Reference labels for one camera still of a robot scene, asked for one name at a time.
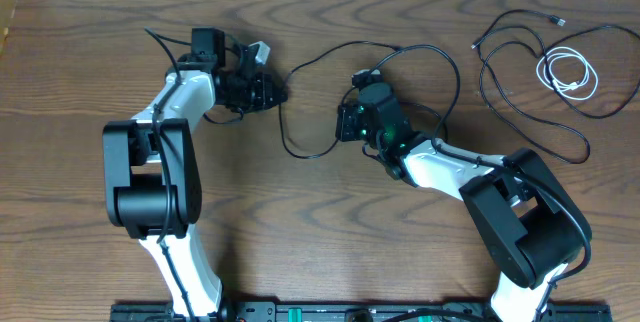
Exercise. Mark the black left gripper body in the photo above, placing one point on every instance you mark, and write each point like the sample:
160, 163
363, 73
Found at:
247, 93

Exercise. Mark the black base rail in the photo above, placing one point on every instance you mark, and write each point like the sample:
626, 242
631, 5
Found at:
262, 311

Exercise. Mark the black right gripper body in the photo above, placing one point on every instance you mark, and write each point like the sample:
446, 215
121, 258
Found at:
352, 126

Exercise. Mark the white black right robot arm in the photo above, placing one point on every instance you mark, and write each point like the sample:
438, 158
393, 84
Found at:
532, 229

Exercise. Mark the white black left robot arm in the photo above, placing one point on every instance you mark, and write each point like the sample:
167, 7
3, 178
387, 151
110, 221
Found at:
152, 184

